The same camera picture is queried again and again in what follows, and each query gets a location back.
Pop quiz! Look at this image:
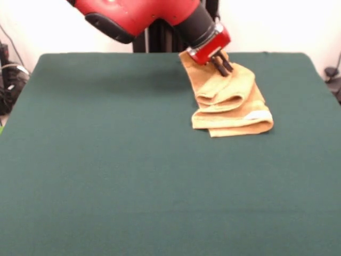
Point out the dark green table cloth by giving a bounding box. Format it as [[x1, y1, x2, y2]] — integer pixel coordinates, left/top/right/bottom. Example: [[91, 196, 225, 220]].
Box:
[[0, 52, 341, 256]]

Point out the black and white cable heap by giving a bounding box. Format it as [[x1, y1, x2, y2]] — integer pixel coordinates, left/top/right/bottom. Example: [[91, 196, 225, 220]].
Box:
[[0, 62, 30, 116]]

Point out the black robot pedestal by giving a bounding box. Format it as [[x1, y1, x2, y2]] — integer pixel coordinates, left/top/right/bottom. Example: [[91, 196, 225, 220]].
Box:
[[132, 0, 222, 53]]

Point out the tan terry towel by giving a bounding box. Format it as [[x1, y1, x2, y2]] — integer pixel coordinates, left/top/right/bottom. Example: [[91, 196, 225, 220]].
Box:
[[177, 50, 274, 138]]

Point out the grey pedestal leg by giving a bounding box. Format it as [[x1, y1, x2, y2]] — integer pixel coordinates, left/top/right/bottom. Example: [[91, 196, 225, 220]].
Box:
[[324, 66, 341, 103]]

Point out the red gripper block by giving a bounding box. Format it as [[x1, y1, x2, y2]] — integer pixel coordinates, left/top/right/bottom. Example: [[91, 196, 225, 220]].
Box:
[[186, 23, 235, 78]]

